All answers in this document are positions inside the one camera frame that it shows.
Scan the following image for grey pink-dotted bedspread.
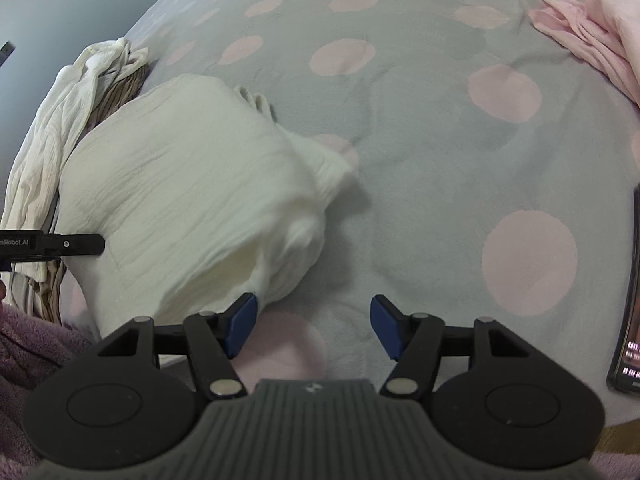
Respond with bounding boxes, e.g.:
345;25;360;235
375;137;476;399
65;0;640;436

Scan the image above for purple fuzzy blanket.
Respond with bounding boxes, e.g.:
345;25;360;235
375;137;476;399
0;304;103;480

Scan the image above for light pink blanket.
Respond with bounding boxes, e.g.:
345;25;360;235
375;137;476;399
529;0;640;108

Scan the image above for white crinkle garment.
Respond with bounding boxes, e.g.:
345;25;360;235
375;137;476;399
56;74;361;341
0;37;151;286

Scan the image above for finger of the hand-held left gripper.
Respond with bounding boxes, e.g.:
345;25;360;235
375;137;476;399
42;233;107;257

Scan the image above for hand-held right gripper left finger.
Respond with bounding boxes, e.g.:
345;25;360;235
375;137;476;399
97;292;259;400

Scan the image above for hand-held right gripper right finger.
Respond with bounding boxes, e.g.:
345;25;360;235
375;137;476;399
369;295;531;400

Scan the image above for black smartphone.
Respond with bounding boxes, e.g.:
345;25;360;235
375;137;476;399
606;222;640;393

